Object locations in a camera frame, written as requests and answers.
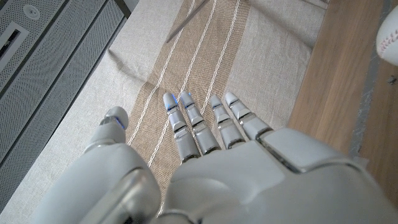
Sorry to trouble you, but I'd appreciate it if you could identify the beige striped curtain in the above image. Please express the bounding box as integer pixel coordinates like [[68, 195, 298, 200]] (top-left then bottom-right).
[[0, 0, 330, 224]]

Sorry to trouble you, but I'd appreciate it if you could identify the white baseball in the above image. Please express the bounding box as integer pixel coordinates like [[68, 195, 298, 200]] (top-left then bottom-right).
[[375, 6, 398, 67]]

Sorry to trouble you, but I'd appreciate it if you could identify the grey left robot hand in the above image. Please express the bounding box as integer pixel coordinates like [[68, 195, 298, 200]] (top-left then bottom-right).
[[29, 90, 398, 224]]

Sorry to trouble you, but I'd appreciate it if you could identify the rectangular ceiling vent slot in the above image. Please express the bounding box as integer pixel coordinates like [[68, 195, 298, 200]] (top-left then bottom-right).
[[0, 21, 30, 74]]

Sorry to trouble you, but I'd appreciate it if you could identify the round ceiling sensor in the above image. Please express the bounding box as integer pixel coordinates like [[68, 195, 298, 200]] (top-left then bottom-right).
[[23, 4, 42, 21]]

